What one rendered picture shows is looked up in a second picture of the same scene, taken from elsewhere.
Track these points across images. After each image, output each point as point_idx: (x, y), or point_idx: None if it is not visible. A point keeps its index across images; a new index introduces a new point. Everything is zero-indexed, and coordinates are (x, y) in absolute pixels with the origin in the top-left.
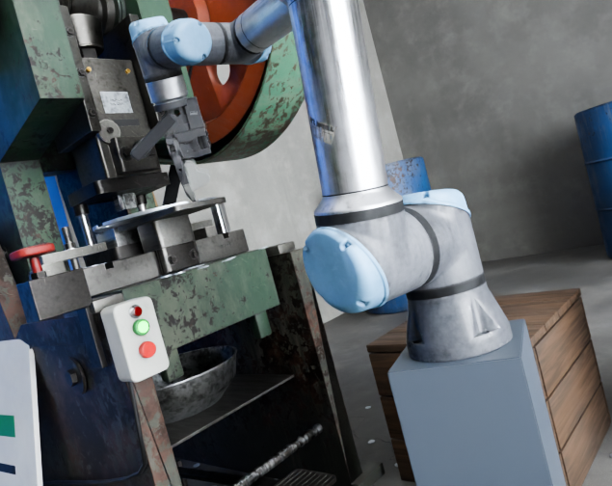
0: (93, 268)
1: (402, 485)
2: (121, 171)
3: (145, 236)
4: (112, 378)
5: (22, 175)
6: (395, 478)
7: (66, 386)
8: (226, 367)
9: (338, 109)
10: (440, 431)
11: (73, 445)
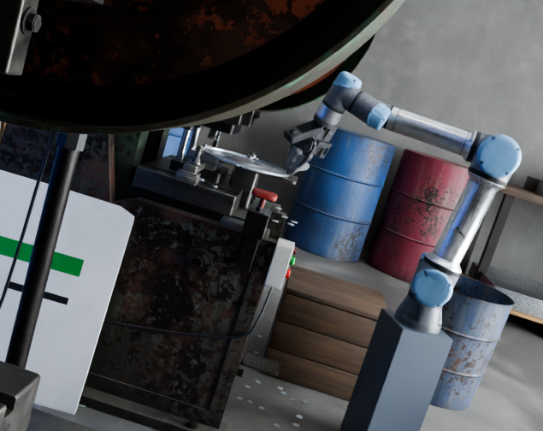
0: (237, 197)
1: (262, 375)
2: (249, 126)
3: (240, 176)
4: (243, 277)
5: None
6: (255, 371)
7: (170, 261)
8: None
9: (471, 233)
10: (409, 359)
11: (139, 299)
